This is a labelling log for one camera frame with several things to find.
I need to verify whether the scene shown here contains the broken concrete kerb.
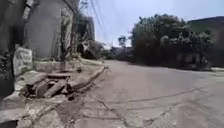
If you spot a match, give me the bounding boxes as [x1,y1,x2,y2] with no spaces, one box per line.
[71,64,109,93]

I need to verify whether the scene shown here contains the small tree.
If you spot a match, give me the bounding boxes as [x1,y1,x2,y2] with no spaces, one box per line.
[117,35,129,51]

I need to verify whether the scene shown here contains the grey concrete road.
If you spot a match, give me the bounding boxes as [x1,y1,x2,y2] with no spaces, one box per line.
[0,59,224,128]

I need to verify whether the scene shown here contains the clump of dark trees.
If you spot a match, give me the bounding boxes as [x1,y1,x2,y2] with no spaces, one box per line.
[129,13,214,69]

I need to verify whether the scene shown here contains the pile of concrete rubble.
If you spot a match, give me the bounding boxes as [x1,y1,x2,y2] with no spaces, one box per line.
[21,73,81,101]

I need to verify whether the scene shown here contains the tall grey concrete building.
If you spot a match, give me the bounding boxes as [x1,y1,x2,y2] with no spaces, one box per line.
[0,0,81,63]

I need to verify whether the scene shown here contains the white sign board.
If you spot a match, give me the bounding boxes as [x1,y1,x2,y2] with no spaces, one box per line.
[12,47,34,77]

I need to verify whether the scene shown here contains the building with dark roof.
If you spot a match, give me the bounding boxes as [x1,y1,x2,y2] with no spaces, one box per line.
[186,15,224,69]

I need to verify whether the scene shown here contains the overhead wires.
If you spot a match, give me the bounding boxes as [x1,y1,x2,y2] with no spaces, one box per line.
[88,0,111,43]

